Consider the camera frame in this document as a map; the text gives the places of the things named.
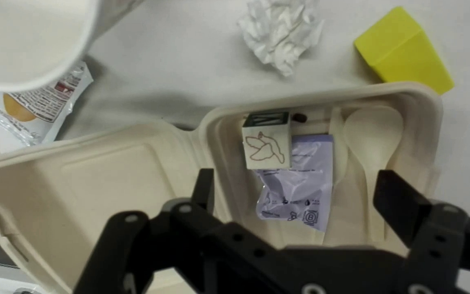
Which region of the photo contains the patterned paper cup right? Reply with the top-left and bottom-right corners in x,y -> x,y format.
0,0 -> 143,92

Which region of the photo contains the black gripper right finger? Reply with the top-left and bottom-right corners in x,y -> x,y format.
373,171 -> 470,294

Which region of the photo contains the yellow sponge block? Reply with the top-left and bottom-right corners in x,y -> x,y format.
354,7 -> 453,95

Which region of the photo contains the small wooden letter block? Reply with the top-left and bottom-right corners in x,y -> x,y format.
241,112 -> 290,171

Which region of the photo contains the beige clamshell takeout container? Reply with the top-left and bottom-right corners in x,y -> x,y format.
0,84 -> 442,294

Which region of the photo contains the printed condiment packet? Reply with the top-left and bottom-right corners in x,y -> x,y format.
0,63 -> 93,153

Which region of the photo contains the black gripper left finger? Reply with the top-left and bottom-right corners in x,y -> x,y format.
71,167 -> 280,294

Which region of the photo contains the crumpled white napkin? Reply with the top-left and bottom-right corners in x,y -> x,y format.
236,0 -> 324,77

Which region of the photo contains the beige disposable spoon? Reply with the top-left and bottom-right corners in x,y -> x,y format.
342,107 -> 403,244

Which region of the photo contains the purple plastic packet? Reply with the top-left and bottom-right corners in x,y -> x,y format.
256,135 -> 334,233

